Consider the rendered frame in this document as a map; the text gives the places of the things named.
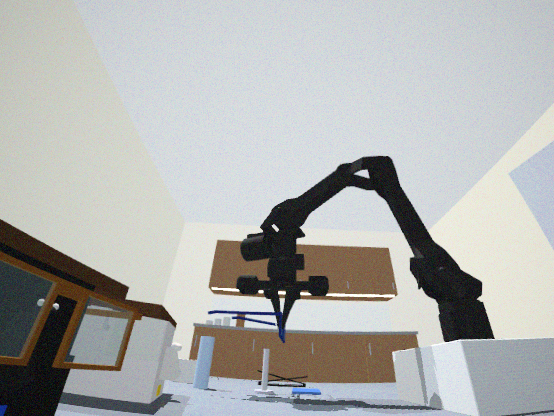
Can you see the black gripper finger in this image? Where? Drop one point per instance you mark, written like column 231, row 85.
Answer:
column 290, row 297
column 273, row 295

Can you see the navy glasses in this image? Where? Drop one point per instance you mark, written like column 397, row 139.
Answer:
column 281, row 331

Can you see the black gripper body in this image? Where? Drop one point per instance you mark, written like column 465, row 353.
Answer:
column 316, row 286

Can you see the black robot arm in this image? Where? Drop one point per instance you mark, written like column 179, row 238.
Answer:
column 456, row 292

